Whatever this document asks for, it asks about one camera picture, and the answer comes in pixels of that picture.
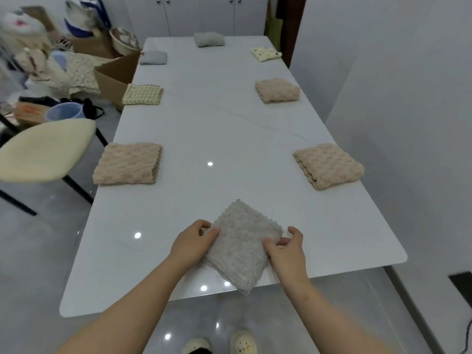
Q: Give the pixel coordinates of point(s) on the light blue cloth item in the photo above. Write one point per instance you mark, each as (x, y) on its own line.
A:
(59, 60)

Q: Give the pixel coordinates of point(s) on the white cabinet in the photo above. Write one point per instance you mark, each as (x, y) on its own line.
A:
(199, 14)

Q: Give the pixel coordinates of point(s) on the blue and white bag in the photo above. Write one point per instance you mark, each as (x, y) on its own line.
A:
(86, 16)

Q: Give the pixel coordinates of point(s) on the dark brown wooden door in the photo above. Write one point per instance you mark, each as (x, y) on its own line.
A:
(295, 29)

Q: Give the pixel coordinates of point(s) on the white marble table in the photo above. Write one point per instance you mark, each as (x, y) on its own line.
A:
(221, 125)

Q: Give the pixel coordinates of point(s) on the white red printed plastic bag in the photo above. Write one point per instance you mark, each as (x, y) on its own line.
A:
(20, 22)

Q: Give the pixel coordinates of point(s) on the grey floral cloth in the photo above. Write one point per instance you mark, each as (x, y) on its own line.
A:
(153, 58)

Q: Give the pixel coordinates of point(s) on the beige textured towel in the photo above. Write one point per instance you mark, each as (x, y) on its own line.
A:
(127, 164)
(278, 90)
(330, 165)

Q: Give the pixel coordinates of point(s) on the cream perforated clog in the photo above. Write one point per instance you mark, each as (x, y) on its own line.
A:
(195, 344)
(242, 341)

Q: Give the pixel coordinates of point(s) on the beige patterned cushion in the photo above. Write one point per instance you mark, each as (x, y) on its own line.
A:
(79, 71)

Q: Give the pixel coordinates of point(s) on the cream round basin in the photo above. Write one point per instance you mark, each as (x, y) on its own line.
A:
(124, 41)

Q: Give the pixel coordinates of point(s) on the person's right hand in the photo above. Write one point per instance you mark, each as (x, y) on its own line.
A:
(291, 261)

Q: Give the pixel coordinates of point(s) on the person's left hand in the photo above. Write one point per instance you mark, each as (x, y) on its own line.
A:
(190, 245)

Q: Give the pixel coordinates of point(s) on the brown cardboard box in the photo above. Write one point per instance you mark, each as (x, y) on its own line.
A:
(114, 79)
(92, 46)

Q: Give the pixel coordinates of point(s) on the yellow polka dot cloth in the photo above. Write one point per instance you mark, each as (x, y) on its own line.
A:
(266, 54)

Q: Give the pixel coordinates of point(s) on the cream seat chair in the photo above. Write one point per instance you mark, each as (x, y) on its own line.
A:
(48, 149)

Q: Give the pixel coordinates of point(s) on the blue plastic basket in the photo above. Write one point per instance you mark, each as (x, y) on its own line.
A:
(64, 111)

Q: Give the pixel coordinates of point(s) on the black wall socket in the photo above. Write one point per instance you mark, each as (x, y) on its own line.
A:
(462, 287)

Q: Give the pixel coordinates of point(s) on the grey fluffy towel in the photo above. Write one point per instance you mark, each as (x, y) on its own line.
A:
(209, 39)
(241, 243)

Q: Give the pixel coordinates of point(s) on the person's right forearm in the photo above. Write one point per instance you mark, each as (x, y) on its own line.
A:
(332, 324)

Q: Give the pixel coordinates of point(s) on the green checked cloth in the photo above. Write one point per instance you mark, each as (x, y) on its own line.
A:
(143, 95)

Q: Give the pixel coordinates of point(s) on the person's left forearm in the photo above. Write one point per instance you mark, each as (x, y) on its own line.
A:
(121, 313)

